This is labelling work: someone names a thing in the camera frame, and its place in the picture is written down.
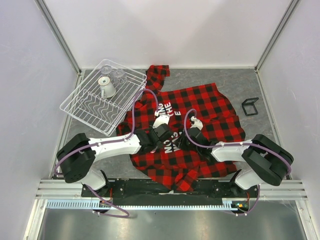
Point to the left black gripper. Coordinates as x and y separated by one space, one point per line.
160 146

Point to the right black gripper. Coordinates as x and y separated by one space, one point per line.
180 143

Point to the red black plaid shirt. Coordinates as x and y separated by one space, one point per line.
174 168

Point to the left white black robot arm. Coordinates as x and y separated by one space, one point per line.
76 159

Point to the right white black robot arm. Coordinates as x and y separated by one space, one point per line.
266 161

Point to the white ceramic mug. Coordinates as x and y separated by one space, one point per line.
106 87

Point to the clear drinking glass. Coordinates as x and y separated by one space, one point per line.
106 70
119 76

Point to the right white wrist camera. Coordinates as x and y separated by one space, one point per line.
196 123

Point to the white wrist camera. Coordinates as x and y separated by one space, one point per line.
196 123
162 119

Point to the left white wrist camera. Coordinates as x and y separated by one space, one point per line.
162 119

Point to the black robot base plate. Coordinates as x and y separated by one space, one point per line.
146 191

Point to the white wire dish rack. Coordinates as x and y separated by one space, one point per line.
86 105

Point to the small black frame stand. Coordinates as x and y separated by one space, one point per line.
248 106

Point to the grey slotted cable duct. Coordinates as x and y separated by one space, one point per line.
95 204

